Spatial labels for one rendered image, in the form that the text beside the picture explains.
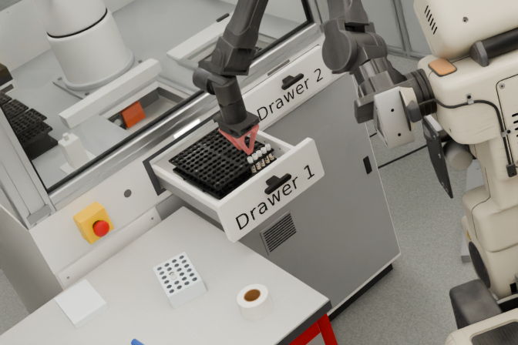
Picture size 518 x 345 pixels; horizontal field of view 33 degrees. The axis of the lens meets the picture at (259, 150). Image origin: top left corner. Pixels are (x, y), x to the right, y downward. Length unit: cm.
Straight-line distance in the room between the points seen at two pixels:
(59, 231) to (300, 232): 78
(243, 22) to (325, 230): 96
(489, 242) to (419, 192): 154
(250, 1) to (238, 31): 7
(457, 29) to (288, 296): 71
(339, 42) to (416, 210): 166
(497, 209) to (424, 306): 116
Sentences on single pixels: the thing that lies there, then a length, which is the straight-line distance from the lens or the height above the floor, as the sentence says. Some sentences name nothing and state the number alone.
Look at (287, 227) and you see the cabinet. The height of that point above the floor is 47.
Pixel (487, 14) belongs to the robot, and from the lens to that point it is 152.
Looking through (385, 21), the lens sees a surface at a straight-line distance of 414.
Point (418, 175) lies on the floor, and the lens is 338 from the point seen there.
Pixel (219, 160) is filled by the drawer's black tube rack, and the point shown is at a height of 90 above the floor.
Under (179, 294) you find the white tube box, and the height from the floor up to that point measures 79.
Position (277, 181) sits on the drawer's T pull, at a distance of 195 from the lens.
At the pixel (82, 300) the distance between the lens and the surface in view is 210.
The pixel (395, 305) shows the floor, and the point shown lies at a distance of 288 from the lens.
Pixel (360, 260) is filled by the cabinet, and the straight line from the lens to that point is 281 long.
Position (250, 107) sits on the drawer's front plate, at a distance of 230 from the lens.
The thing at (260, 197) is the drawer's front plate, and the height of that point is 88.
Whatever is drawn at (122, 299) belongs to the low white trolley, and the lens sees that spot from 207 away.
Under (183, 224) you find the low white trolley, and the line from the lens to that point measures 220.
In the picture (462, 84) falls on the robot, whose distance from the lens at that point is 151.
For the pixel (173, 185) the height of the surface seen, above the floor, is 87.
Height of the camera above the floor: 202
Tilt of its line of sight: 32 degrees down
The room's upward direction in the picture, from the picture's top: 20 degrees counter-clockwise
